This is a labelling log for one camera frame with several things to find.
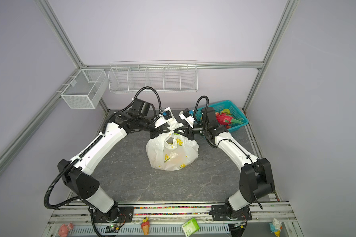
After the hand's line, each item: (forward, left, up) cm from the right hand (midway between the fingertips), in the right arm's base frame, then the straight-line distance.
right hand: (175, 131), depth 75 cm
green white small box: (-39, -8, -24) cm, 46 cm away
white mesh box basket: (+34, +63, +1) cm, 71 cm away
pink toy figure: (-41, +51, -22) cm, 69 cm away
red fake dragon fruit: (+24, -35, -18) cm, 46 cm away
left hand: (-1, +3, +2) cm, 4 cm away
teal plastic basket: (+34, -42, -19) cm, 57 cm away
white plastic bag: (-6, +3, -10) cm, 12 cm away
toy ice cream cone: (-38, +14, -23) cm, 47 cm away
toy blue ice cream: (-38, -47, -23) cm, 65 cm away
